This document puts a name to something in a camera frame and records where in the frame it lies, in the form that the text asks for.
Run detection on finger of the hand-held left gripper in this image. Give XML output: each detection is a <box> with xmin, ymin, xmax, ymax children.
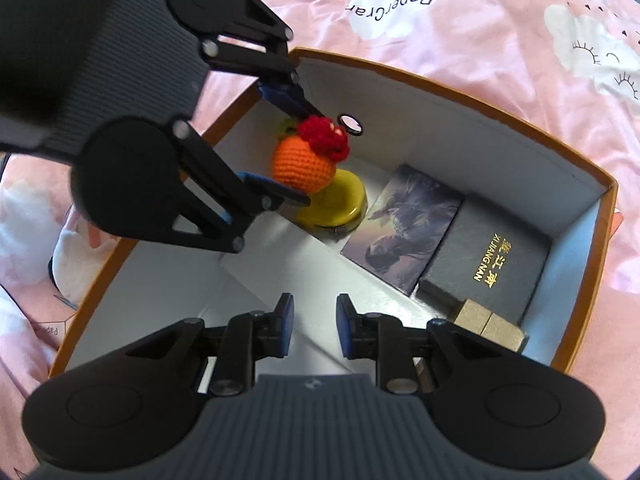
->
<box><xmin>200</xmin><ymin>0</ymin><xmax>327</xmax><ymax>121</ymax></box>
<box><xmin>170</xmin><ymin>120</ymin><xmax>312</xmax><ymax>255</ymax></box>

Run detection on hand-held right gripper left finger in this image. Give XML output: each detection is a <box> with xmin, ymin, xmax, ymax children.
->
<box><xmin>122</xmin><ymin>292</ymin><xmax>296</xmax><ymax>397</ymax></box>

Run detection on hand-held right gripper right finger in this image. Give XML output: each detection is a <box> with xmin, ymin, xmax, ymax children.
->
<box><xmin>336</xmin><ymin>293</ymin><xmax>516</xmax><ymax>396</ymax></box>

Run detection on orange crocheted toy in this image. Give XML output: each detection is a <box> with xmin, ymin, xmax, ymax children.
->
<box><xmin>270</xmin><ymin>115</ymin><xmax>349</xmax><ymax>196</ymax></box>

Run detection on pink striped white plush toy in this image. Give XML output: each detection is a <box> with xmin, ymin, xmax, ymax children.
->
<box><xmin>47</xmin><ymin>210</ymin><xmax>121</xmax><ymax>311</ymax></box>

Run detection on orange cardboard box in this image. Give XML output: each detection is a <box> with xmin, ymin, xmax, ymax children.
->
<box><xmin>48</xmin><ymin>47</ymin><xmax>620</xmax><ymax>378</ymax></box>

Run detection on yellow round tin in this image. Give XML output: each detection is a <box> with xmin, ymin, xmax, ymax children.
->
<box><xmin>292</xmin><ymin>169</ymin><xmax>368</xmax><ymax>237</ymax></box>

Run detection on dark printed picture box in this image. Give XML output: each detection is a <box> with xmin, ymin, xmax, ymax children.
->
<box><xmin>340</xmin><ymin>164</ymin><xmax>463</xmax><ymax>297</ymax></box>

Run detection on brown cardboard box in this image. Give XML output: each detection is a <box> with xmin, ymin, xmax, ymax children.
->
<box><xmin>447</xmin><ymin>299</ymin><xmax>530</xmax><ymax>353</ymax></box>

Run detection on black gift box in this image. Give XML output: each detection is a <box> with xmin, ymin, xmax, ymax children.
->
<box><xmin>417</xmin><ymin>194</ymin><xmax>551</xmax><ymax>328</ymax></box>

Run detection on pink printed blanket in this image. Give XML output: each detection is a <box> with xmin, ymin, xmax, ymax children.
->
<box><xmin>0</xmin><ymin>0</ymin><xmax>640</xmax><ymax>480</ymax></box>

